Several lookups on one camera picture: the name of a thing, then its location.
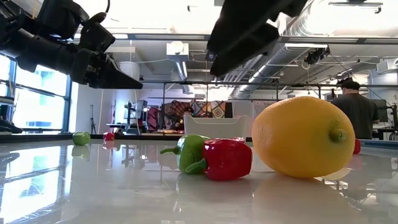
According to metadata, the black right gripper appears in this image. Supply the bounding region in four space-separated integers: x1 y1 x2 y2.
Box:
210 0 292 77

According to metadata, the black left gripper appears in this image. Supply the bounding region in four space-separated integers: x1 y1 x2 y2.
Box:
14 30 144 90

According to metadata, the green toy pepper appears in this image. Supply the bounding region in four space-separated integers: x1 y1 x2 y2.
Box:
159 134 210 174
72 131 91 146

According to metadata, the yellow toy lemon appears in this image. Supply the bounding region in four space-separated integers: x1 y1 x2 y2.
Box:
251 96 356 179

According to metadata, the computer monitor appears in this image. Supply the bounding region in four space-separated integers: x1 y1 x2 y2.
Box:
124 99 149 127

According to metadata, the black tripod stand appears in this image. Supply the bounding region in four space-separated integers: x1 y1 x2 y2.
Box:
89 104 97 135

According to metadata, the black metal pipe rack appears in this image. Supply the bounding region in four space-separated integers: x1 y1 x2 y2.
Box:
161 80 398 138

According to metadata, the colourful patchwork quilt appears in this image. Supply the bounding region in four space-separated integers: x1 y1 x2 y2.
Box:
189 100 227 119

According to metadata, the white ceiling box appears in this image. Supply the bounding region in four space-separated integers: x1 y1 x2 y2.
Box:
165 40 190 62

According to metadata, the dark striped quilt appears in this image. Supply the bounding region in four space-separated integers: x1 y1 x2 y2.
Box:
161 100 191 130

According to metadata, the white plastic basket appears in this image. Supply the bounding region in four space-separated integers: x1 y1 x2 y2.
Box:
183 114 250 139

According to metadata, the black ceiling spotlight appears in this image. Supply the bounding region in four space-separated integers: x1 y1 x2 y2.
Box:
304 46 331 65

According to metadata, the large window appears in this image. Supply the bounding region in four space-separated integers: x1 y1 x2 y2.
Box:
0 54 73 133

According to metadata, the person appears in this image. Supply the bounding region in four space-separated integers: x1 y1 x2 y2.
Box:
330 80 381 140

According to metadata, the white ceiling unit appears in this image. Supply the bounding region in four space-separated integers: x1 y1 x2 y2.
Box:
376 58 398 74

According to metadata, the silver ventilation duct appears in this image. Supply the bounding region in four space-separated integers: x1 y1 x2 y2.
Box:
223 18 330 100

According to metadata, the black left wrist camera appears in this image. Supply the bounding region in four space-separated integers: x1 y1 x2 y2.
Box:
78 11 116 54

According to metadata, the grey ceiling rail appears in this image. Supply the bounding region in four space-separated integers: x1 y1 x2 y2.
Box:
74 33 398 44

